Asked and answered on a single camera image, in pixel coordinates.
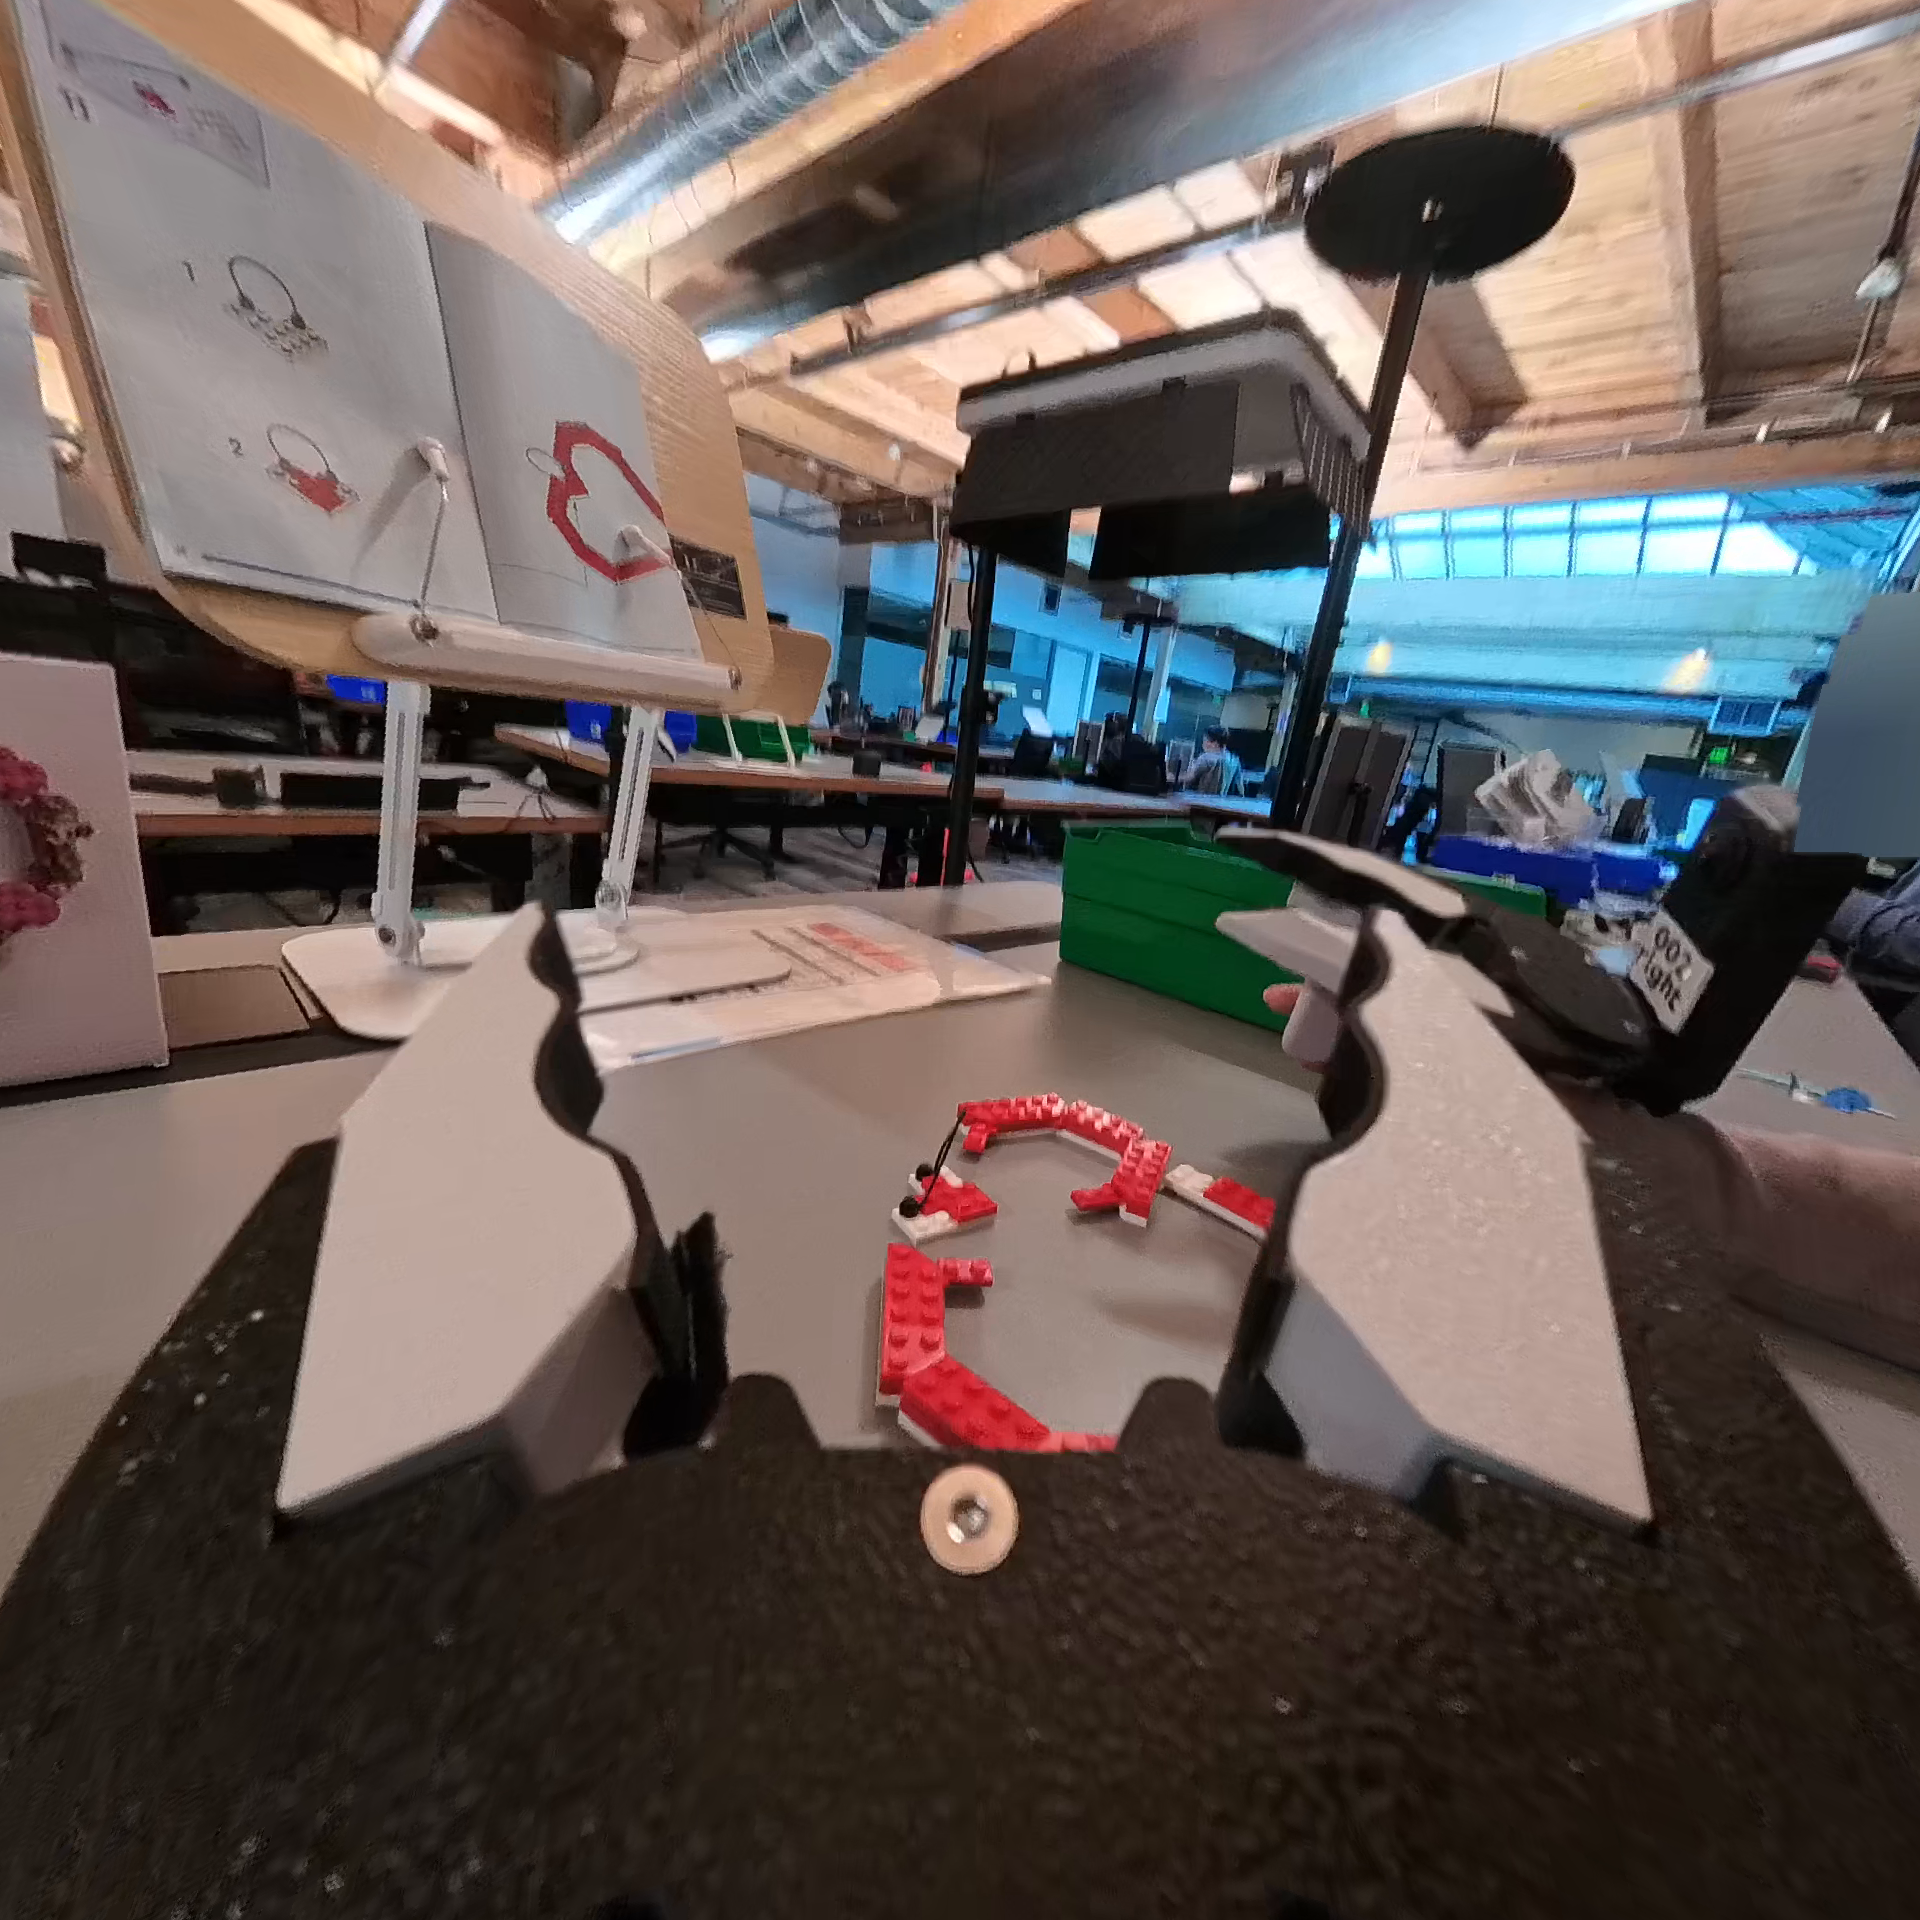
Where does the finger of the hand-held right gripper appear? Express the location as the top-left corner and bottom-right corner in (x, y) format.
(1216, 826), (1472, 924)
(1216, 905), (1366, 1070)

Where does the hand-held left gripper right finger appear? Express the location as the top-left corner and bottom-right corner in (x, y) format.
(1213, 905), (1654, 1533)

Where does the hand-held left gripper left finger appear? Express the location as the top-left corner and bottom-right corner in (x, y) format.
(274, 900), (737, 1517)

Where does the small lego piece black cord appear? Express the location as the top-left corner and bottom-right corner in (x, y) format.
(894, 1110), (1000, 1245)

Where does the red lego angled section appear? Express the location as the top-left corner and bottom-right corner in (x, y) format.
(875, 1244), (1120, 1457)

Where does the person's right forearm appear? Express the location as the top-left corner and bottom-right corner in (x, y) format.
(1560, 1108), (1920, 1370)

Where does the red white lego strip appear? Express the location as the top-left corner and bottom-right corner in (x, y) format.
(1161, 1165), (1279, 1240)

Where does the red lego arc section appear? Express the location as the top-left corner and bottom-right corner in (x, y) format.
(958, 1094), (1174, 1230)

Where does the lego instruction booklet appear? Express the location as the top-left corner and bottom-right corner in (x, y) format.
(16, 0), (710, 658)

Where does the green plastic bin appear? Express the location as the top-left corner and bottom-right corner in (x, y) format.
(1058, 819), (1549, 1037)

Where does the blue tape scrap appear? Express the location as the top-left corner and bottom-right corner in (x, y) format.
(1746, 1067), (1894, 1122)

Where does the brown flat pad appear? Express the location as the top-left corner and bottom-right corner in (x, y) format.
(159, 967), (311, 1052)

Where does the black stand pole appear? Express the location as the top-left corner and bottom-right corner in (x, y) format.
(943, 546), (1000, 889)

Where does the wooden background desk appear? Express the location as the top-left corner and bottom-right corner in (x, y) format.
(127, 750), (608, 932)
(496, 724), (1203, 888)

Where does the clear plastic bag with sheets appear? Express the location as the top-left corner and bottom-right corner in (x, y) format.
(576, 900), (1052, 1070)

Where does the white box flower picture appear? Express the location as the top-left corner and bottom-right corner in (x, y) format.
(0, 651), (169, 1089)

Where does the black overhead light panel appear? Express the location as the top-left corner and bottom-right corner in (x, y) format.
(948, 306), (1376, 585)

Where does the black disc stand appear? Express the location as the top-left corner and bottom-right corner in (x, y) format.
(1273, 127), (1577, 843)

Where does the wooden book stand white base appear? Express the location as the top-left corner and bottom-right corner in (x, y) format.
(0, 0), (833, 1039)

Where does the silver ventilation duct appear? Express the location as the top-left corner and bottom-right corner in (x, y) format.
(543, 0), (1038, 248)

